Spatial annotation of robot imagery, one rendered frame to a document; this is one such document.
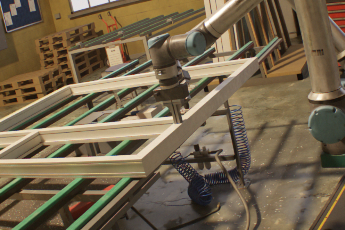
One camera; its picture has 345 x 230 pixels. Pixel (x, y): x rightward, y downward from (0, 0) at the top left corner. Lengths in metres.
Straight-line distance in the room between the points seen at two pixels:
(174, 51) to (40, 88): 7.25
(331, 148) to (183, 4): 8.61
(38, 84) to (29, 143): 6.62
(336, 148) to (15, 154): 1.47
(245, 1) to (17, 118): 1.84
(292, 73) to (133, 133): 4.12
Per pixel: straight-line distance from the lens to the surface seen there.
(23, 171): 2.13
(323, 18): 1.71
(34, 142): 2.55
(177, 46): 1.90
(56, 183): 2.81
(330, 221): 2.31
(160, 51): 1.94
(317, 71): 1.74
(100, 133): 2.34
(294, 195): 3.32
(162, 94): 2.01
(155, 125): 2.17
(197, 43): 1.89
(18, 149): 2.46
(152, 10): 10.71
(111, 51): 6.91
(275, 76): 6.22
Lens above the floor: 1.50
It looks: 13 degrees down
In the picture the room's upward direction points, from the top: 13 degrees counter-clockwise
